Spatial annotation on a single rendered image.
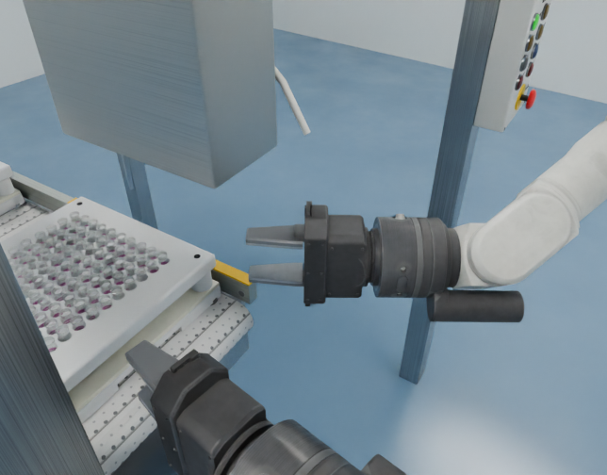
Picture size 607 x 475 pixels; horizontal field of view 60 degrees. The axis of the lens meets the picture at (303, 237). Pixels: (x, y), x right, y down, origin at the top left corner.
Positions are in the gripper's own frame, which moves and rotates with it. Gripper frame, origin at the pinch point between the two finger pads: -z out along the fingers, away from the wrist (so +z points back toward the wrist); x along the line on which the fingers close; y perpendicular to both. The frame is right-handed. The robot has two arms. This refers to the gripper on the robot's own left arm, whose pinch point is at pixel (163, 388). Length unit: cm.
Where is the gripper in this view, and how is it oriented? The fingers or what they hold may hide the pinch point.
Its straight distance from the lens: 46.2
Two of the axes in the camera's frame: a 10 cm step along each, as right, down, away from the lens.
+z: 7.6, 4.0, -5.1
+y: 6.5, -4.6, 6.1
